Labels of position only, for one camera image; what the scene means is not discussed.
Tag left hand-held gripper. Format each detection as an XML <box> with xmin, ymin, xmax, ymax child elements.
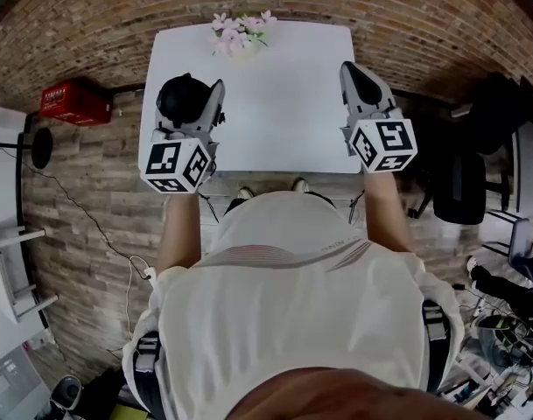
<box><xmin>138</xmin><ymin>79</ymin><xmax>228</xmax><ymax>195</ymax></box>

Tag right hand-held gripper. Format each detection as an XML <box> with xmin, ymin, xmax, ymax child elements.
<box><xmin>339</xmin><ymin>61</ymin><xmax>418</xmax><ymax>174</ymax></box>

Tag person's right forearm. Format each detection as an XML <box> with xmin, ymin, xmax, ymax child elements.
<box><xmin>362</xmin><ymin>171</ymin><xmax>414</xmax><ymax>253</ymax></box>

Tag person's left forearm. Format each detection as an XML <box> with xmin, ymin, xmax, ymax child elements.
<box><xmin>156</xmin><ymin>190</ymin><xmax>205</xmax><ymax>275</ymax></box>

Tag white table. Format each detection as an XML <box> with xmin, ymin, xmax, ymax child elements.
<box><xmin>138</xmin><ymin>19</ymin><xmax>364</xmax><ymax>175</ymax></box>

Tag person's black shorts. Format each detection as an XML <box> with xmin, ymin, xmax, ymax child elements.
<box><xmin>224</xmin><ymin>192</ymin><xmax>337</xmax><ymax>216</ymax></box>

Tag pink flower bouquet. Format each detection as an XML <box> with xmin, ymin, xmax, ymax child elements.
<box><xmin>209</xmin><ymin>10</ymin><xmax>278</xmax><ymax>59</ymax></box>

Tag red box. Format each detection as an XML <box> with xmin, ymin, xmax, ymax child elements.
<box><xmin>39</xmin><ymin>80</ymin><xmax>115</xmax><ymax>125</ymax></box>

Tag black office chair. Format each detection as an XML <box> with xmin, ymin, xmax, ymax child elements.
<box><xmin>408</xmin><ymin>150</ymin><xmax>510</xmax><ymax>226</ymax></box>

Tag black sofa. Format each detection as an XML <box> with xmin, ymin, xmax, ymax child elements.
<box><xmin>452</xmin><ymin>72</ymin><xmax>533</xmax><ymax>157</ymax></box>

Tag black standing fan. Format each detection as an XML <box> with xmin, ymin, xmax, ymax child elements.
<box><xmin>0</xmin><ymin>102</ymin><xmax>54</xmax><ymax>179</ymax></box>

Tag grey topped desk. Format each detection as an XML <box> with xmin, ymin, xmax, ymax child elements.
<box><xmin>510</xmin><ymin>124</ymin><xmax>533</xmax><ymax>214</ymax></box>

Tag person's white shirt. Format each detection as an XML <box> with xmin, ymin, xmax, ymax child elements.
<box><xmin>122</xmin><ymin>190</ymin><xmax>464</xmax><ymax>420</ymax></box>

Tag blue grey chair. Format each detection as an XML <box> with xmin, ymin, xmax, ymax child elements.
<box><xmin>508</xmin><ymin>217</ymin><xmax>533</xmax><ymax>270</ymax></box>

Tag black tripod equipment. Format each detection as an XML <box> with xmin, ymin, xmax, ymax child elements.
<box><xmin>475</xmin><ymin>312</ymin><xmax>533</xmax><ymax>367</ymax></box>

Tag grey round bin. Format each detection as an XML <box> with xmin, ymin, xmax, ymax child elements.
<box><xmin>50</xmin><ymin>374</ymin><xmax>82</xmax><ymax>410</ymax></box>

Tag white cabinet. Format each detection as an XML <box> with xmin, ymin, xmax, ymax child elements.
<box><xmin>0</xmin><ymin>343</ymin><xmax>53</xmax><ymax>420</ymax></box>

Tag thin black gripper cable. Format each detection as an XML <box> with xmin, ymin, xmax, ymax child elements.
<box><xmin>198</xmin><ymin>192</ymin><xmax>221</xmax><ymax>225</ymax></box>
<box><xmin>347</xmin><ymin>189</ymin><xmax>366</xmax><ymax>225</ymax></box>

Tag black fan cable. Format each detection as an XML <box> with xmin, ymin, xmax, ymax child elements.
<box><xmin>29</xmin><ymin>166</ymin><xmax>151</xmax><ymax>275</ymax></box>

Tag white cable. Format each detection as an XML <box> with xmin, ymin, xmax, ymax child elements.
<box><xmin>124</xmin><ymin>255</ymin><xmax>156</xmax><ymax>336</ymax></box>

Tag white shelf frame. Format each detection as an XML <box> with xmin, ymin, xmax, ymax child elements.
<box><xmin>0</xmin><ymin>228</ymin><xmax>60</xmax><ymax>323</ymax></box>

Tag person's left shoulder strap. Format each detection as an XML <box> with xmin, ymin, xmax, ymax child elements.
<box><xmin>134</xmin><ymin>332</ymin><xmax>161</xmax><ymax>420</ymax></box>

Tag person's shoulder strap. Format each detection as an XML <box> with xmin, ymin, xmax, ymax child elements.
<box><xmin>422</xmin><ymin>299</ymin><xmax>446</xmax><ymax>393</ymax></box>
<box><xmin>134</xmin><ymin>332</ymin><xmax>161</xmax><ymax>420</ymax></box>

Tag person's right shoulder strap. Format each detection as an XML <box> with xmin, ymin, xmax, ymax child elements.
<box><xmin>422</xmin><ymin>299</ymin><xmax>446</xmax><ymax>393</ymax></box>

